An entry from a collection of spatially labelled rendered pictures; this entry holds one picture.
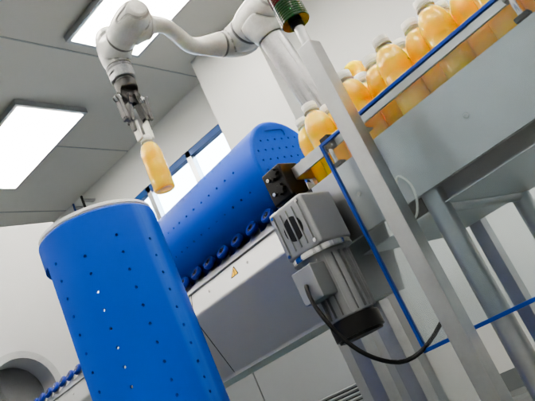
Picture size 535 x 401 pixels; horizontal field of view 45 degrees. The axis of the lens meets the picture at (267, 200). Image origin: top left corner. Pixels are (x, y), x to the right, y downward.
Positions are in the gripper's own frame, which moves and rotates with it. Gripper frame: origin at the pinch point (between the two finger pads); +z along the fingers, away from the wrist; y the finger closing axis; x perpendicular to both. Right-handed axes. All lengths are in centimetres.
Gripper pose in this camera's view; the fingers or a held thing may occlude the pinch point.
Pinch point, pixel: (142, 131)
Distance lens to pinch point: 221.8
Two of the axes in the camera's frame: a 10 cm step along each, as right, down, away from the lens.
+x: 6.4, -4.8, -6.1
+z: 3.7, 8.8, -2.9
